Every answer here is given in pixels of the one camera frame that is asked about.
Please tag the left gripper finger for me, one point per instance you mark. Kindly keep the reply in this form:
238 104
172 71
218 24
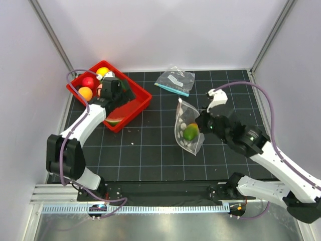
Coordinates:
117 102
128 92

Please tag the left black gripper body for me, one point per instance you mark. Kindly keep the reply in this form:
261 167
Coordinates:
119 89

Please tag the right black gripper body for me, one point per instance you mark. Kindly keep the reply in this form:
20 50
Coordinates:
206 126

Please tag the green orange toy mango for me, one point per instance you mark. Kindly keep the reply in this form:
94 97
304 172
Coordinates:
190 132

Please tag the white-spotted clear zip bag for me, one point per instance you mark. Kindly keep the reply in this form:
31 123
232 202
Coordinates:
186 114

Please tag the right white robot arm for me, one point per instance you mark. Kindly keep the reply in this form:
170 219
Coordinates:
299 196

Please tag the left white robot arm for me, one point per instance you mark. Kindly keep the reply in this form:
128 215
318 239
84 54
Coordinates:
64 153

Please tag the blue-zipper clear zip bag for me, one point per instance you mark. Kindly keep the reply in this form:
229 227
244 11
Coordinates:
177 81

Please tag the green toy cucumber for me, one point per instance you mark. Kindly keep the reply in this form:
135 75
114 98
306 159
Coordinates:
123 84

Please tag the pink toy peach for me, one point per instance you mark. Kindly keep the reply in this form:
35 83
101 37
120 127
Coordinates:
99 89

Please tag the toy watermelon slice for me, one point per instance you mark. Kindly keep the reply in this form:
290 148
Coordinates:
117 117

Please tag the yellow toy lemon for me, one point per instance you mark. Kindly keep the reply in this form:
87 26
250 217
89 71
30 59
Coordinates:
102 71

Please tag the orange toy fruit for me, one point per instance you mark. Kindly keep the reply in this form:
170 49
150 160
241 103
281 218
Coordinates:
86 93

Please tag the red plastic tray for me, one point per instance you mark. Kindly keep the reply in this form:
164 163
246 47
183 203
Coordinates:
135 107

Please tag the red toy apple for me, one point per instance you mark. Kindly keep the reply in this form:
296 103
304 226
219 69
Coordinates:
88 82

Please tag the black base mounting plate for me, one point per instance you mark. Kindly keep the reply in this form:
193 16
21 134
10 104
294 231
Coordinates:
172 193

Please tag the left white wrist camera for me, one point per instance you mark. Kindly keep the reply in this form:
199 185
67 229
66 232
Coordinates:
109 74

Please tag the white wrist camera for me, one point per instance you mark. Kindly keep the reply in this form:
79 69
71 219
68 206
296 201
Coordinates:
217 97
109 74

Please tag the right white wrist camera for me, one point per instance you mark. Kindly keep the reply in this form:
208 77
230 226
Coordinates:
217 97

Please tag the slotted cable duct strip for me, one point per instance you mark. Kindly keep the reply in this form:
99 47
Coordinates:
101 209

